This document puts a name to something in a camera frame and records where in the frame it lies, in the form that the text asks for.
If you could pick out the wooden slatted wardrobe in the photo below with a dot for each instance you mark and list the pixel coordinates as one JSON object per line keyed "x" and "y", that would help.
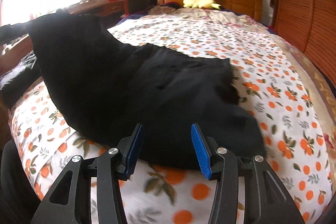
{"x": 302, "y": 3}

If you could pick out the black shirt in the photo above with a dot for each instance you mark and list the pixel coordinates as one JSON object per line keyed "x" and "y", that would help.
{"x": 118, "y": 87}

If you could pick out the pink floral blanket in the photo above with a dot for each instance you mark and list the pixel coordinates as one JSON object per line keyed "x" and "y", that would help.
{"x": 223, "y": 18}

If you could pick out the beige floral bed cover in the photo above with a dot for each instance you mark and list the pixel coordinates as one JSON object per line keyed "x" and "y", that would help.
{"x": 315, "y": 77}

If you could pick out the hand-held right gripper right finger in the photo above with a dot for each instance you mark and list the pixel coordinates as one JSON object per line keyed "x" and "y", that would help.
{"x": 200, "y": 153}

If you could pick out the dark grey folded garment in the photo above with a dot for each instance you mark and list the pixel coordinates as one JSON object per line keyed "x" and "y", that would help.
{"x": 13, "y": 95}

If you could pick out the wooden bed with floral sheet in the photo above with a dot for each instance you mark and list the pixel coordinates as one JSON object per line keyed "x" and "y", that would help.
{"x": 262, "y": 69}

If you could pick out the chair with dark backpack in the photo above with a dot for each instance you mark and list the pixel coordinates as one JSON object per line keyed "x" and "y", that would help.
{"x": 141, "y": 1}

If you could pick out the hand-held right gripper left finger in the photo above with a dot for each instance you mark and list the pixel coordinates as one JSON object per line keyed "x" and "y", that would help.
{"x": 135, "y": 150}

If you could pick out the yellow plush toy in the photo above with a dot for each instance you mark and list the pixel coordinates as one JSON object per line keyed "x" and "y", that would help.
{"x": 199, "y": 1}

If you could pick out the person's dark clothing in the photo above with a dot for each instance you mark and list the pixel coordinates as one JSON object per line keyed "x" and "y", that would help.
{"x": 13, "y": 187}

